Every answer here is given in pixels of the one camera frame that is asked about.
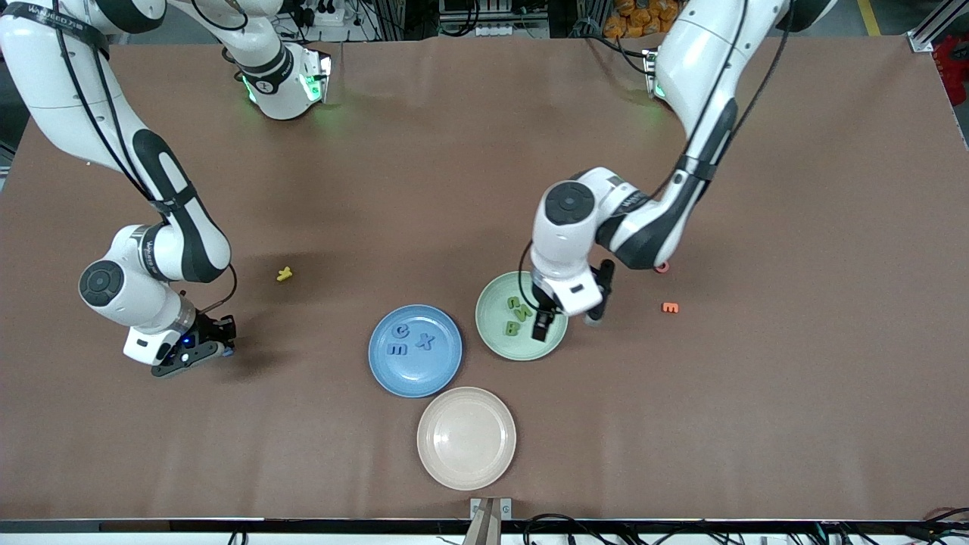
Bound pale green round plate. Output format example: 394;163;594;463
475;271;569;362

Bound brown table cover sheet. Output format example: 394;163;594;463
0;34;969;523

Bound blue round plate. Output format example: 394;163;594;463
369;304;463;399

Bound beige round plate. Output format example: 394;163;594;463
416;387;517;491

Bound orange bags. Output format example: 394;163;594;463
603;0;682;39

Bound white power strip with plugs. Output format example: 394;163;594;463
299;0;343;27

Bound red object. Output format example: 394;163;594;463
933;36;969;107

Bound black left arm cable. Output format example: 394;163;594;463
518;0;796;315

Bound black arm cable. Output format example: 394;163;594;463
518;0;796;315
45;0;239;315

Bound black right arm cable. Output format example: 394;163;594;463
45;0;239;315

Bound black white table edge rail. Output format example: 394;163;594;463
0;518;969;545

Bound aluminium frame profile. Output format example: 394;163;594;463
908;0;969;54

